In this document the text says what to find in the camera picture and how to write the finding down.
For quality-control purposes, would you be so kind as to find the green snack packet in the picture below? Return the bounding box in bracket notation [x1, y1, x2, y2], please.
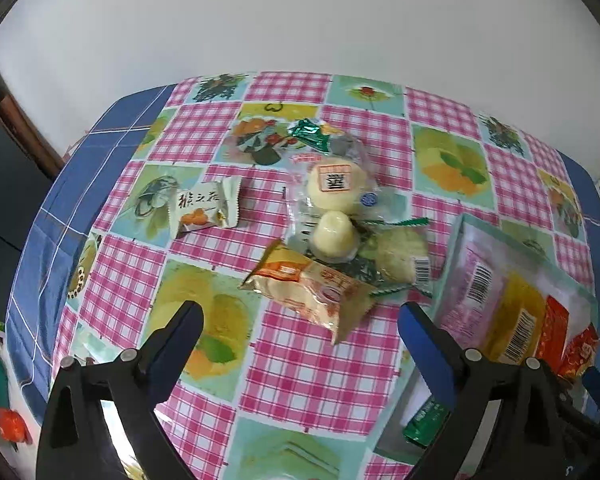
[402, 396, 450, 448]

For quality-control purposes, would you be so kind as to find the yellow snack packet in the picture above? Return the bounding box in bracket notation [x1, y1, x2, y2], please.
[482, 271, 546, 365]

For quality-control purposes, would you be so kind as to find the red cartoon snack bag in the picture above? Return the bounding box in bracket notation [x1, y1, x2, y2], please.
[557, 323, 598, 382]

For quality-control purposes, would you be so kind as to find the red patterned wafer packet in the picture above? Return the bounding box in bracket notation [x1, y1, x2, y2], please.
[535, 296, 569, 367]

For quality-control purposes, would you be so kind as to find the pink snack packet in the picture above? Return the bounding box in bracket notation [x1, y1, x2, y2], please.
[437, 240, 505, 348]

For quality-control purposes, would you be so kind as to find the orange swiss roll packet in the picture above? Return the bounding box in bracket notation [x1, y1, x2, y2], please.
[240, 240, 376, 346]

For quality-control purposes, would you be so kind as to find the white orange candy packet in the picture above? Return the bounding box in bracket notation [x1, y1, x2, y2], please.
[169, 176, 242, 240]

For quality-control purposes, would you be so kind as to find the large steamed cake packet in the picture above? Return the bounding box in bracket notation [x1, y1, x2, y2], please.
[286, 132, 385, 220]

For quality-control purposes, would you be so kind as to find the green edged cake packet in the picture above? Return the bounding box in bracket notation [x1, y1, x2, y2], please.
[351, 218, 434, 297]

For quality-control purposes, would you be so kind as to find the small round cake packet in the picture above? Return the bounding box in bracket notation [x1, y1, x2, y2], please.
[298, 210, 360, 263]

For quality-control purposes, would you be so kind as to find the mint green white tray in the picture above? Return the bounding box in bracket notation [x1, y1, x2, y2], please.
[371, 211, 600, 466]

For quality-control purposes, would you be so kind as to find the orange object on floor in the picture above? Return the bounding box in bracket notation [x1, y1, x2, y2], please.
[0, 408, 32, 444]

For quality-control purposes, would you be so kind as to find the blue checked under cloth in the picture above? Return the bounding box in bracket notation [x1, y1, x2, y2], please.
[6, 84, 175, 422]

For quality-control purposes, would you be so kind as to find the pink plaid fruit tablecloth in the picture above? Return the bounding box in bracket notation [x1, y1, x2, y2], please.
[54, 72, 597, 479]

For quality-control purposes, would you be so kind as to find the brown wooden trim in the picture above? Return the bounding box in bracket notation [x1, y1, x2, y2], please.
[0, 74, 64, 179]

